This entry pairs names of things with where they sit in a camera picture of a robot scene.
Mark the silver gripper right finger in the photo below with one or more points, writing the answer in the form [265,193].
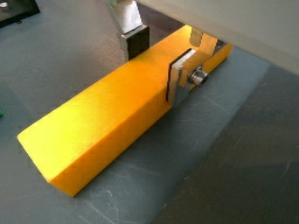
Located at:
[193,73]

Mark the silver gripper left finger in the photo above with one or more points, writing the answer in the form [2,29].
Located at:
[131,31]

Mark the long yellow block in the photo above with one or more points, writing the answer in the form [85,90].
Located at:
[79,138]

